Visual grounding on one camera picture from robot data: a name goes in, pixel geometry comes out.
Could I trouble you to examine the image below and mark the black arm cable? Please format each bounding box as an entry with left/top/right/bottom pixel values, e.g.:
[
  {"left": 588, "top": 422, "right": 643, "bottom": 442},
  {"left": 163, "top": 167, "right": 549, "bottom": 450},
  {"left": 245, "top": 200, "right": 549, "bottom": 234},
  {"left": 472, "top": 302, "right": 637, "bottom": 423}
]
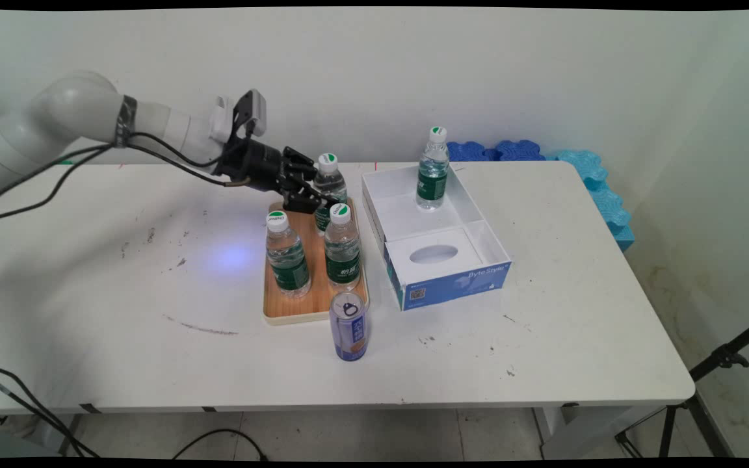
[
  {"left": 0, "top": 143, "right": 248, "bottom": 224},
  {"left": 0, "top": 132, "right": 227, "bottom": 209}
]

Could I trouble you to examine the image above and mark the clear water bottle green label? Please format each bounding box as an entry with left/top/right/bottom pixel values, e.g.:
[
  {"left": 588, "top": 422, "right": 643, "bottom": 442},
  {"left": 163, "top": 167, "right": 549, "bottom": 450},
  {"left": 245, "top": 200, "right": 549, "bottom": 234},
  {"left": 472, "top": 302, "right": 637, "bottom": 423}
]
[
  {"left": 265, "top": 210, "right": 313, "bottom": 300},
  {"left": 323, "top": 203, "right": 362, "bottom": 293},
  {"left": 415, "top": 126, "right": 451, "bottom": 211},
  {"left": 313, "top": 153, "right": 349, "bottom": 237}
]

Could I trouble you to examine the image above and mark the wooden tray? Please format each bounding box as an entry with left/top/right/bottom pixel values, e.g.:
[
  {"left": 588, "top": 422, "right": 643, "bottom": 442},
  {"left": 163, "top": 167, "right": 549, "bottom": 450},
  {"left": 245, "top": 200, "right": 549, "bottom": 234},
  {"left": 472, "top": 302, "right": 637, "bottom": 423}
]
[{"left": 263, "top": 198, "right": 371, "bottom": 326}]

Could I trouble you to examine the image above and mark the thin black cable under table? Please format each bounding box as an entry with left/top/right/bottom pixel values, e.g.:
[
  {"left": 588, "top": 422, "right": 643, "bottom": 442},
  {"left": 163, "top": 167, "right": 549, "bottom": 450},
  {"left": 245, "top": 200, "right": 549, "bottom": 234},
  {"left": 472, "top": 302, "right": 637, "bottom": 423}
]
[{"left": 0, "top": 361, "right": 101, "bottom": 459}]

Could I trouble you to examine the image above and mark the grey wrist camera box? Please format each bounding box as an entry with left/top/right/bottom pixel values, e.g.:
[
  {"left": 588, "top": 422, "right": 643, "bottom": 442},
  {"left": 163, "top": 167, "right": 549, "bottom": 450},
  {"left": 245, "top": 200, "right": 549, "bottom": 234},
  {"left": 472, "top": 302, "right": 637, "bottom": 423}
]
[{"left": 212, "top": 89, "right": 268, "bottom": 141}]

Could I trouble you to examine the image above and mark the black floor cable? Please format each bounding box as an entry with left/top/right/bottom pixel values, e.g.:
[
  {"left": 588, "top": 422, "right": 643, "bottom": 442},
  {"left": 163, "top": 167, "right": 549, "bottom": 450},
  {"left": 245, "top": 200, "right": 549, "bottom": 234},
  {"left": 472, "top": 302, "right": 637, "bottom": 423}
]
[{"left": 172, "top": 428, "right": 270, "bottom": 462}]

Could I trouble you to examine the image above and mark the dark blue foam piece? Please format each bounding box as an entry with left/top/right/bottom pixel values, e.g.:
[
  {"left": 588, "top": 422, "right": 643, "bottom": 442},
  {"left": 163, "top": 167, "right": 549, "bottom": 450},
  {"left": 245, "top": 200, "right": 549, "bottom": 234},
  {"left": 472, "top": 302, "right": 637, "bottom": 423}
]
[
  {"left": 447, "top": 141, "right": 497, "bottom": 163},
  {"left": 495, "top": 139, "right": 548, "bottom": 163}
]

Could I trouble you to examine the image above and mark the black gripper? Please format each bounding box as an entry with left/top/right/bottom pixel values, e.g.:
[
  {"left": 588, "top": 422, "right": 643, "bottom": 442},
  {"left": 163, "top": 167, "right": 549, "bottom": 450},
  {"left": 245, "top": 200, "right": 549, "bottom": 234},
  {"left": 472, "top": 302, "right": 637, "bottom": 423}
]
[{"left": 214, "top": 137, "right": 340, "bottom": 216}]

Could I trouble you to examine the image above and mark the light blue foam piece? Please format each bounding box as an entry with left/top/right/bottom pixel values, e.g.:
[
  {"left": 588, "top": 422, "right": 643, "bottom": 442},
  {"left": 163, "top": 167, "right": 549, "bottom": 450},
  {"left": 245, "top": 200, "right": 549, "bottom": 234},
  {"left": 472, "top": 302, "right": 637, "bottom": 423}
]
[{"left": 545, "top": 149, "right": 636, "bottom": 253}]

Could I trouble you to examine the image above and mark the white and blue cardboard box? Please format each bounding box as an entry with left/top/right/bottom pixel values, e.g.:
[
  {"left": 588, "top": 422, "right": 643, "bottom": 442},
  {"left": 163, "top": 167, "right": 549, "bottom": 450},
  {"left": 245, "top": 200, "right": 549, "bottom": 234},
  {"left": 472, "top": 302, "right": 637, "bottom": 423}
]
[{"left": 360, "top": 164, "right": 513, "bottom": 312}]

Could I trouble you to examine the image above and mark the blue drink can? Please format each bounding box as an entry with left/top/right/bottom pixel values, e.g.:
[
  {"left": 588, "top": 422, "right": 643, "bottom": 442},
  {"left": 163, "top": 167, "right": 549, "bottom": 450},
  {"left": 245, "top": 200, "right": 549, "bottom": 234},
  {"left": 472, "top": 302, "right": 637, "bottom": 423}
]
[{"left": 330, "top": 291, "right": 369, "bottom": 362}]

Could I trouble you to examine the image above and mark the grey table leg frame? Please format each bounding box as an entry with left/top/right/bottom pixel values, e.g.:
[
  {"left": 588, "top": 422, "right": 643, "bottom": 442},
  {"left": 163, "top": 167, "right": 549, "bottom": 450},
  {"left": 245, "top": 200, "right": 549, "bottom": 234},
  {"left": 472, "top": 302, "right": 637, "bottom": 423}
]
[{"left": 533, "top": 406, "right": 669, "bottom": 460}]

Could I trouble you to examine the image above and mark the black tripod stand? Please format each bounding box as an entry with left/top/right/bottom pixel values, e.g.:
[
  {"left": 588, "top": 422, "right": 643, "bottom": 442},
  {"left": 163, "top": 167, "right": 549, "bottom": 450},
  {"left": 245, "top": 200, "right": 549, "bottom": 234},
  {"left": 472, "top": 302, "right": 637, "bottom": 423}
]
[{"left": 614, "top": 312, "right": 749, "bottom": 459}]

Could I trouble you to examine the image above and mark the grey tape strap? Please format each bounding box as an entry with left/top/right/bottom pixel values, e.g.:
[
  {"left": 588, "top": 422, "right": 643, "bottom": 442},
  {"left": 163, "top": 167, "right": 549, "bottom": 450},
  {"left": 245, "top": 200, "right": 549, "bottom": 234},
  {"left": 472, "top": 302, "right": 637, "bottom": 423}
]
[{"left": 113, "top": 95, "right": 138, "bottom": 148}]

